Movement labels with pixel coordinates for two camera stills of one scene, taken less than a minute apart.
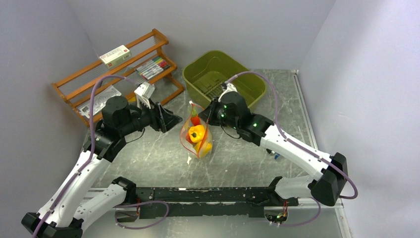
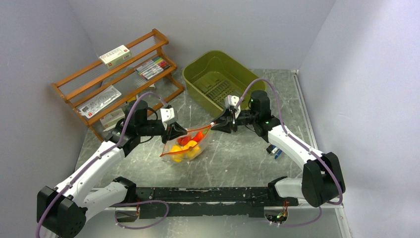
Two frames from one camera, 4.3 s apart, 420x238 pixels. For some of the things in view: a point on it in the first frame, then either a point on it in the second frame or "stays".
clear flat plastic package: x=84 y=109 stays
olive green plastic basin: x=205 y=72 stays
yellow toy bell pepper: x=197 y=133 to x=191 y=149
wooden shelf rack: x=119 y=73 stays
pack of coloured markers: x=152 y=68 stays
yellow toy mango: x=202 y=148 to x=177 y=157
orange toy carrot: x=195 y=120 to x=198 y=137
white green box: x=116 y=56 stays
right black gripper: x=208 y=114 to x=224 y=125
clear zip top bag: x=195 y=135 to x=188 y=146
